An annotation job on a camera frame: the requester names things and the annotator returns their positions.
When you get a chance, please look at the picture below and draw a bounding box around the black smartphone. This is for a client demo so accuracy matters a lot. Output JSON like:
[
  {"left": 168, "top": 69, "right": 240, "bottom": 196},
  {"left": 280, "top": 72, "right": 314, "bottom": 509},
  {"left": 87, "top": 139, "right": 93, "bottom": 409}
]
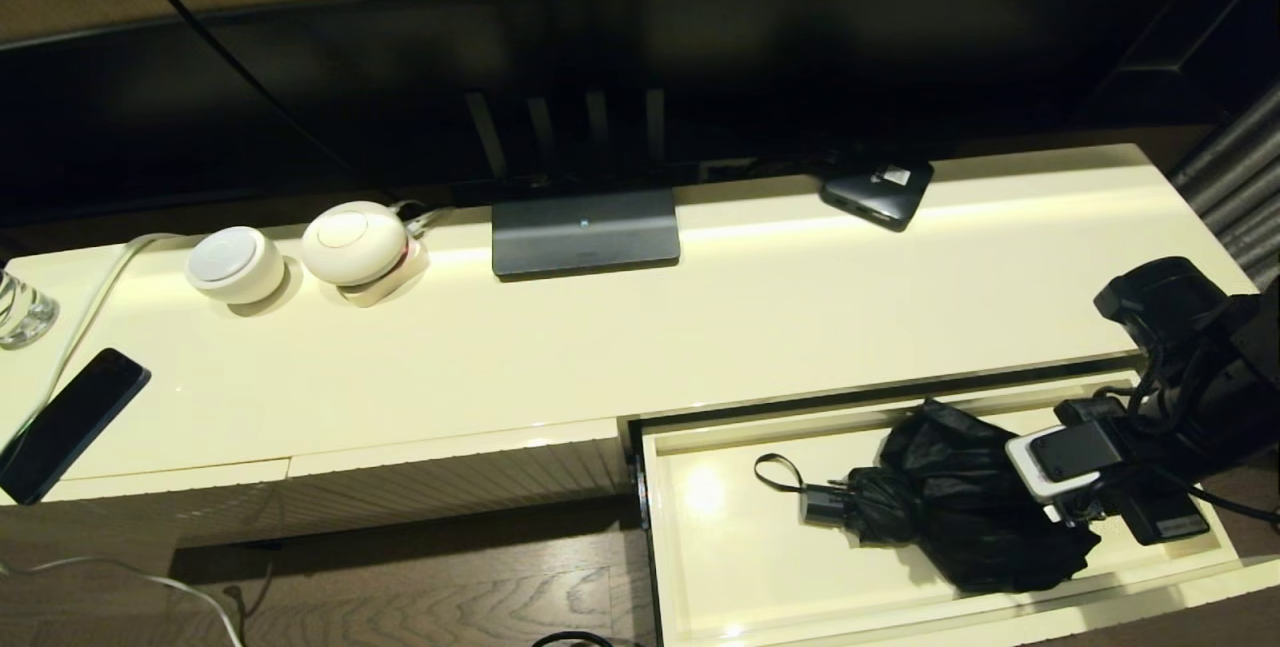
[{"left": 0, "top": 347, "right": 152, "bottom": 505}]

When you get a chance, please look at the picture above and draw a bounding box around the white cable bundle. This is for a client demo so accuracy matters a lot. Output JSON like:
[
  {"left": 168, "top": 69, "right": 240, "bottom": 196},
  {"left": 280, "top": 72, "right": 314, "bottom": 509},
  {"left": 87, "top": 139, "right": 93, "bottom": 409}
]
[{"left": 393, "top": 199, "right": 456, "bottom": 238}]

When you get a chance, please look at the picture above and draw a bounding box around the cream charging base plate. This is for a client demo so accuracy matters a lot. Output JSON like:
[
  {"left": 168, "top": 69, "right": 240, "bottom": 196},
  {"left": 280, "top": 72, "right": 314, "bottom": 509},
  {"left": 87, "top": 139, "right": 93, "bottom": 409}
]
[{"left": 333, "top": 237, "right": 431, "bottom": 309}]

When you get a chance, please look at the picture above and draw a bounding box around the cream drawer with bar handle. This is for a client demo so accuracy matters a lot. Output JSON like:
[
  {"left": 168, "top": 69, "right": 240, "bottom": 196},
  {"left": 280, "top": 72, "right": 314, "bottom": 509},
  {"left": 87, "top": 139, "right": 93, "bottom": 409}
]
[{"left": 628, "top": 357, "right": 1280, "bottom": 647}]

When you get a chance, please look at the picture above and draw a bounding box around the blurred cream and black object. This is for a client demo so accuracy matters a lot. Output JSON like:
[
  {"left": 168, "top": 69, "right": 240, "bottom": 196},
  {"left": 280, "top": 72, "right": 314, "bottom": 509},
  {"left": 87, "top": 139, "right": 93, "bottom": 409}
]
[{"left": 0, "top": 142, "right": 1280, "bottom": 550}]

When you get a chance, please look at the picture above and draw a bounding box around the clear drinking glass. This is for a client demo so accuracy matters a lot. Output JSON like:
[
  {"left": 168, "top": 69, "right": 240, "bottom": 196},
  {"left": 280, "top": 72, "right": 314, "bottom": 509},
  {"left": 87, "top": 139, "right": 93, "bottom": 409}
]
[{"left": 0, "top": 267, "right": 61, "bottom": 348}]

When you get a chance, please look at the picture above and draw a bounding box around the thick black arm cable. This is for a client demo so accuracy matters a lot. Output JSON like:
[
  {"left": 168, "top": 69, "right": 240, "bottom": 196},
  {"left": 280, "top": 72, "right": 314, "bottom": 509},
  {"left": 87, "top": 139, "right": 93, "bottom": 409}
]
[{"left": 1150, "top": 467, "right": 1280, "bottom": 530}]

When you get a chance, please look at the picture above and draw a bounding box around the black set-top box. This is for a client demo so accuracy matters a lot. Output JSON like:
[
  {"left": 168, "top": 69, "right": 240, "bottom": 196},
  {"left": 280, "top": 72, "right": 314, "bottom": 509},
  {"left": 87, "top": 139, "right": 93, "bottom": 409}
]
[{"left": 820, "top": 159, "right": 936, "bottom": 231}]

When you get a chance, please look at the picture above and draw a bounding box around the black flat television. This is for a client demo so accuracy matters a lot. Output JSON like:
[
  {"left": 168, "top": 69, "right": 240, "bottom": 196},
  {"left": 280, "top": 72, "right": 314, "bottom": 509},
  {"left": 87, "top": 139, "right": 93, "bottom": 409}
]
[{"left": 200, "top": 0, "right": 1201, "bottom": 198}]

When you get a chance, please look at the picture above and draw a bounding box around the black umbrella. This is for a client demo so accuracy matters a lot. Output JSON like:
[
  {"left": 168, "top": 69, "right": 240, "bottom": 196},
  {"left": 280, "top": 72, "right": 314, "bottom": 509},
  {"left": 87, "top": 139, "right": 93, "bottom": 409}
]
[{"left": 753, "top": 399, "right": 1101, "bottom": 596}]

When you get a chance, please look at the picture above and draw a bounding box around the grey television base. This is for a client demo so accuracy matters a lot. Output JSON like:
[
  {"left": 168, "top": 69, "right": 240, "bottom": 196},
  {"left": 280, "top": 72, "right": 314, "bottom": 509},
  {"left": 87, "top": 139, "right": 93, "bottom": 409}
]
[{"left": 490, "top": 187, "right": 683, "bottom": 280}]

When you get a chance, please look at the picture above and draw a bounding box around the white round speaker grey ring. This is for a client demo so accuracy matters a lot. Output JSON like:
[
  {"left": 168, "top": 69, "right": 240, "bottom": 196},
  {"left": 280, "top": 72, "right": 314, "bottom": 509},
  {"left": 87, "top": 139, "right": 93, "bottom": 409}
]
[{"left": 184, "top": 225, "right": 287, "bottom": 305}]

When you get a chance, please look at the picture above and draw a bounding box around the white round dome device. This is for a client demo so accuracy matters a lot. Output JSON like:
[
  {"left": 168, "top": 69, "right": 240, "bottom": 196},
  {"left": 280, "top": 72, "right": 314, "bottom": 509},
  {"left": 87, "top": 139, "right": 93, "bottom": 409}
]
[{"left": 300, "top": 199, "right": 409, "bottom": 285}]

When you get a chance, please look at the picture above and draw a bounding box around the grey pleated curtain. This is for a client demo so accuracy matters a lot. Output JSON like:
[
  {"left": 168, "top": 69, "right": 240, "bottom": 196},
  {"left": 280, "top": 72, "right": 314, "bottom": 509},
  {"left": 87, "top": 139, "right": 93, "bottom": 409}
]
[{"left": 1165, "top": 77, "right": 1280, "bottom": 293}]

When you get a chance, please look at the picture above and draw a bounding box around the white charging cable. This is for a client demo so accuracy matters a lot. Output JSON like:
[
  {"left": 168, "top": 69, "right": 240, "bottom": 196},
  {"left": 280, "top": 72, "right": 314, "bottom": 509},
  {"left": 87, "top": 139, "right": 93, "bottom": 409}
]
[{"left": 0, "top": 232, "right": 246, "bottom": 647}]

